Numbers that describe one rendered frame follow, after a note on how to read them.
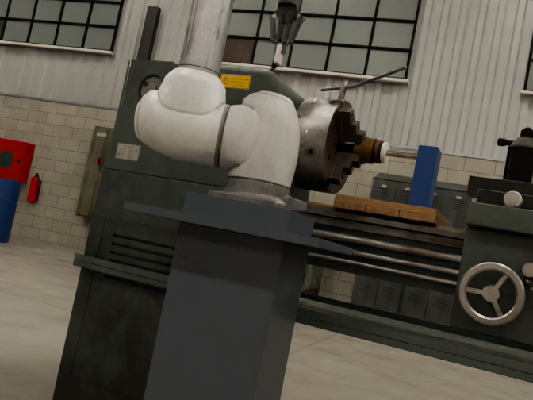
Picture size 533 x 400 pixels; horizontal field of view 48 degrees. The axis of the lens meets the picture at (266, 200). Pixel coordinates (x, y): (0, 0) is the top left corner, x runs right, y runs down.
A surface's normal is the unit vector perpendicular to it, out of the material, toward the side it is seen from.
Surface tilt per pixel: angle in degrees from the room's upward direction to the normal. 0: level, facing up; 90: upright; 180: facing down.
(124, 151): 90
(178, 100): 88
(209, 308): 90
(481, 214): 90
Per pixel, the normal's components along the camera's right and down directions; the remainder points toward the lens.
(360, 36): -0.31, -0.13
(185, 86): -0.05, -0.11
